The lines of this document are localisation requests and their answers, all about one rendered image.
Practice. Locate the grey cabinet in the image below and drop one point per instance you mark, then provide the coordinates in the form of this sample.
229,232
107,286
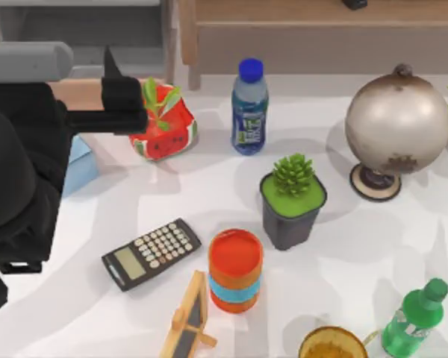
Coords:
134,33

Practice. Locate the shallow salmon box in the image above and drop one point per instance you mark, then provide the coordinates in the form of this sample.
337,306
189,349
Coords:
78,95

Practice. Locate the light blue box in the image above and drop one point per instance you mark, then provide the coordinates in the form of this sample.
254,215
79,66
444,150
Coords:
82,164

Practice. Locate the pale grey rounded box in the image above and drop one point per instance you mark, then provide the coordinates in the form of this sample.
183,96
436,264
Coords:
26,61

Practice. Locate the blue bottle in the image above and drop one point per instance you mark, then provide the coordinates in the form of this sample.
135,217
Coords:
249,115

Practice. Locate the black calculator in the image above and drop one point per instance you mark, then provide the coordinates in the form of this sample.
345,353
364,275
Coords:
153,253

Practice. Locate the orange can with blue band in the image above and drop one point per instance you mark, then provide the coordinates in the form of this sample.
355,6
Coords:
235,268

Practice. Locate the black pot with succulent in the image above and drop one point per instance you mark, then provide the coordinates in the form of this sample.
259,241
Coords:
291,216

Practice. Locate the wooden shelf furniture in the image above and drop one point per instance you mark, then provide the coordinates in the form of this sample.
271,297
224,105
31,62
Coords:
321,41

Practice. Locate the wooden framed blackboard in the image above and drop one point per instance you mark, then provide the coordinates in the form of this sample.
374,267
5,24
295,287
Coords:
188,320

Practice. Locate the small black object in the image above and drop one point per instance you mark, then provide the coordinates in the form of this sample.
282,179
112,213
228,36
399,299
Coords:
354,3

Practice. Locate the silver globe on stand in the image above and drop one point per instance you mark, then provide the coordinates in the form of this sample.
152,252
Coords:
395,115

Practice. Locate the yellow cup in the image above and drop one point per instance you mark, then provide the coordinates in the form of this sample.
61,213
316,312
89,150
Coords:
332,345

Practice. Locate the green bottle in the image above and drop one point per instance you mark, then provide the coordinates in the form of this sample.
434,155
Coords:
410,324

